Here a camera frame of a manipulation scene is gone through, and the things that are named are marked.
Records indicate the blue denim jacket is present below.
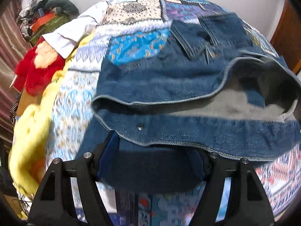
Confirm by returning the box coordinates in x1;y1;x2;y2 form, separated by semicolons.
78;13;300;192

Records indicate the yellow fleece blanket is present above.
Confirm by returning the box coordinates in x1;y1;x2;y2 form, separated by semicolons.
9;31;95;199

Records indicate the brown folded cloth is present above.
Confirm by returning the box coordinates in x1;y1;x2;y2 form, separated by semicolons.
16;89;42;117

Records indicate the red plush toy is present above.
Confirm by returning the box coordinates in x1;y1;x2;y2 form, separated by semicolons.
12;37;65;96

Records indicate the white folded shirt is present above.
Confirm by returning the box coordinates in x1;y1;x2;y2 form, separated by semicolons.
42;0;117;59

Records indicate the striped red curtain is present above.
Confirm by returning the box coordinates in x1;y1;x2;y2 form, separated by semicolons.
1;0;31;143

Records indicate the wooden door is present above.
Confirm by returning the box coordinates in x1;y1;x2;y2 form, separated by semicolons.
270;0;301;75

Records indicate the green basket of clutter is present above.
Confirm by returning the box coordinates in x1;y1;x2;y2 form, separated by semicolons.
16;0;79;46

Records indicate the blue patchwork bedspread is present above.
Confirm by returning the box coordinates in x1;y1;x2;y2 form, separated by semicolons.
45;0;300;223

